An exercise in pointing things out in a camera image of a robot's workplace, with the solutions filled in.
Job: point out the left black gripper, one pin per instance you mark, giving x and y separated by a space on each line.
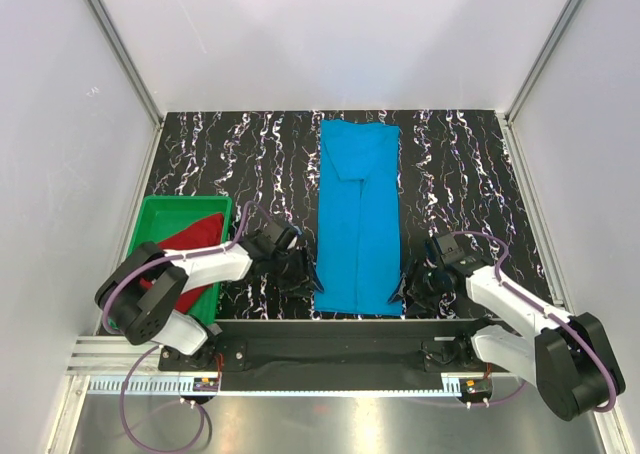
303 277

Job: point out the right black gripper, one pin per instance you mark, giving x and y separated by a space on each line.
419 308

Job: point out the blue t shirt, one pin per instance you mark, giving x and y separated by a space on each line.
358 260

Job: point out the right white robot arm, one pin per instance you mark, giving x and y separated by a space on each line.
520 313

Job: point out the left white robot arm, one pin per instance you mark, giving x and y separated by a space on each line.
139 300

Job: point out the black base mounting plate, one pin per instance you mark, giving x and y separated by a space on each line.
288 378

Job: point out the green plastic bin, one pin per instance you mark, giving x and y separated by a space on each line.
164 223

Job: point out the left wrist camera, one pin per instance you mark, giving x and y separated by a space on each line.
289 237

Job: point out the aluminium frame rail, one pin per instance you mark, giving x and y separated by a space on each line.
552 352

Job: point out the right aluminium corner post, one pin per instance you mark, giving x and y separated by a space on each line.
557 33

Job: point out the aluminium corner post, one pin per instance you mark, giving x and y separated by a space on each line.
109 30
557 33

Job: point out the left aluminium corner post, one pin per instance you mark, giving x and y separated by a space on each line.
109 30

